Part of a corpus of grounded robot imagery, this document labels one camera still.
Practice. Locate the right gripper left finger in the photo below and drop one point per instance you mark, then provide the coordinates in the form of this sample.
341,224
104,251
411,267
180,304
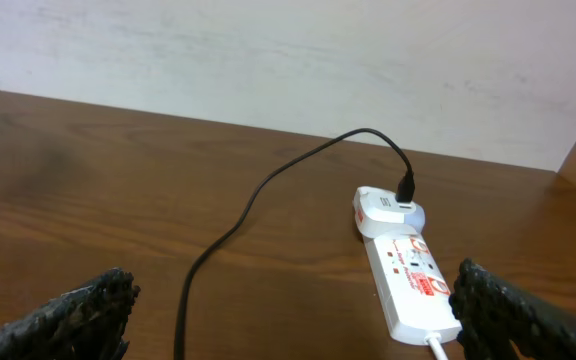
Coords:
87,323

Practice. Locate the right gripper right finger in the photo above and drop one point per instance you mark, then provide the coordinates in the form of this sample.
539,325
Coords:
501,321

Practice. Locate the white USB charger adapter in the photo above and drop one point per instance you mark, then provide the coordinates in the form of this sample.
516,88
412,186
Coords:
377,212

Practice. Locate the white power strip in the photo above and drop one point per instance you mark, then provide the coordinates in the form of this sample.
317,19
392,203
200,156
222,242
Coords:
412,290

